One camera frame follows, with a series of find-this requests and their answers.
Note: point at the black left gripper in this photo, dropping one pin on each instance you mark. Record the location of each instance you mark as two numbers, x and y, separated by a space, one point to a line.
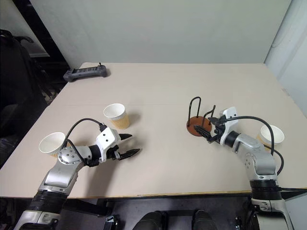
113 153

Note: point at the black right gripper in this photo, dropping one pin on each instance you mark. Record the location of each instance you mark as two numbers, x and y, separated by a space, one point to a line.
218 130

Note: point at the ribbed brown paper cup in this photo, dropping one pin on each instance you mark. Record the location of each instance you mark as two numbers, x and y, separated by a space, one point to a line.
118 121
51 145
268 134

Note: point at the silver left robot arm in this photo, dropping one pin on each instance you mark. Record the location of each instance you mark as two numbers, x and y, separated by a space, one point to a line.
60 172

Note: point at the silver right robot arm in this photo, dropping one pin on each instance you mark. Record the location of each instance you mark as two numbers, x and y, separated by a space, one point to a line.
261 165

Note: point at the dark rounded shape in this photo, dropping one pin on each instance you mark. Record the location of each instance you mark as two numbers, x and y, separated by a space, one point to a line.
203 220
151 221

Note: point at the dark grey remote controller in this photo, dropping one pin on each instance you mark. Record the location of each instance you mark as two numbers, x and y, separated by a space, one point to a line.
86 73

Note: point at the black chair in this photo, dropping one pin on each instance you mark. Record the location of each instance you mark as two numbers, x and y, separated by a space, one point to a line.
16 83

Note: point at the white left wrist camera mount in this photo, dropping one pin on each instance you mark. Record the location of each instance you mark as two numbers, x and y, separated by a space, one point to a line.
108 137

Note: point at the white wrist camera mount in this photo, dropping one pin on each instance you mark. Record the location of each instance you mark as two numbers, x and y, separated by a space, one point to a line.
229 119
108 137

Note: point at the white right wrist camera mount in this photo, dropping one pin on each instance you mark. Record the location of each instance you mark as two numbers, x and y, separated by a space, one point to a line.
229 119

